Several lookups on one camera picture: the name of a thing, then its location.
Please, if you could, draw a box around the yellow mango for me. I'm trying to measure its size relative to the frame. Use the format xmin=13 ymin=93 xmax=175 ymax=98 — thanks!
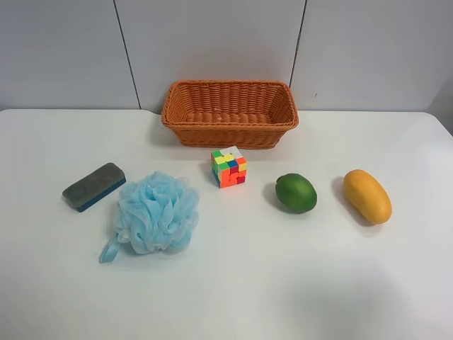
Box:
xmin=343 ymin=169 xmax=392 ymax=225

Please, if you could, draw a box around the orange woven basket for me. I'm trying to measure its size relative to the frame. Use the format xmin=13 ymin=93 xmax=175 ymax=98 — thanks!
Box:
xmin=161 ymin=80 xmax=299 ymax=149

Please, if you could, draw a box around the green lemon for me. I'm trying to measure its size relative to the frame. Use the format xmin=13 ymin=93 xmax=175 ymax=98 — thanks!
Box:
xmin=275 ymin=174 xmax=317 ymax=214

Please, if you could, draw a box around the multicoloured puzzle cube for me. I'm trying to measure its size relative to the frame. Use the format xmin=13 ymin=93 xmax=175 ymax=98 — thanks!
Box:
xmin=211 ymin=146 xmax=248 ymax=188

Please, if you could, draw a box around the light blue bath loofah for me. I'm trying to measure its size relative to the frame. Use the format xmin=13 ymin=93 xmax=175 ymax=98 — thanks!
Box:
xmin=99 ymin=171 xmax=200 ymax=264

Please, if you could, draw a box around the grey blue whiteboard eraser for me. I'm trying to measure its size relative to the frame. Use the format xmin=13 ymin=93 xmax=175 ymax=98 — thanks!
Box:
xmin=62 ymin=162 xmax=126 ymax=213

